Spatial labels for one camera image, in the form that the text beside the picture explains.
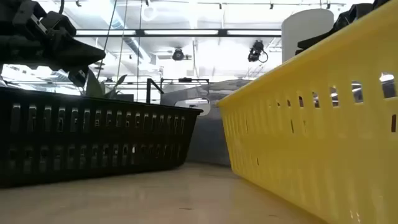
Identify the grey translucent plastic bin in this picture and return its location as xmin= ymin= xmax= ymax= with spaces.
xmin=160 ymin=79 xmax=252 ymax=167

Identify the black overhead crossbar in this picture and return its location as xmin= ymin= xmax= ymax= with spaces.
xmin=74 ymin=29 xmax=282 ymax=38

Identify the white hanging ring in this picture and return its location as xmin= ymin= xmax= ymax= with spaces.
xmin=141 ymin=3 xmax=159 ymax=22

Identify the snake plant in white pot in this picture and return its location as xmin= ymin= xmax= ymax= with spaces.
xmin=83 ymin=70 xmax=128 ymax=100

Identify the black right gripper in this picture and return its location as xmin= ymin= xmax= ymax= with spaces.
xmin=295 ymin=0 xmax=391 ymax=56

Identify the black overhead camera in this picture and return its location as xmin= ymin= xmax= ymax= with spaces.
xmin=248 ymin=39 xmax=269 ymax=63

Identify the thin tan hanging cord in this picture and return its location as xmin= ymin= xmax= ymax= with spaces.
xmin=115 ymin=0 xmax=129 ymax=82

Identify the thin black hanging cable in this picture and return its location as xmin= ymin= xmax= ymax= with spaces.
xmin=96 ymin=0 xmax=118 ymax=81

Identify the round black ceiling fixture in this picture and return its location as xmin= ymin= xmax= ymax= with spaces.
xmin=172 ymin=48 xmax=185 ymax=62

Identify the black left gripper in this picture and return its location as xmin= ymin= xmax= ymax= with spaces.
xmin=18 ymin=0 xmax=106 ymax=88

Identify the black slotted plastic basket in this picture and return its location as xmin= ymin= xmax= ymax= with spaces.
xmin=0 ymin=86 xmax=203 ymax=189

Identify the yellow slotted plastic basket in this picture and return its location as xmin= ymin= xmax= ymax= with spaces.
xmin=217 ymin=0 xmax=398 ymax=224

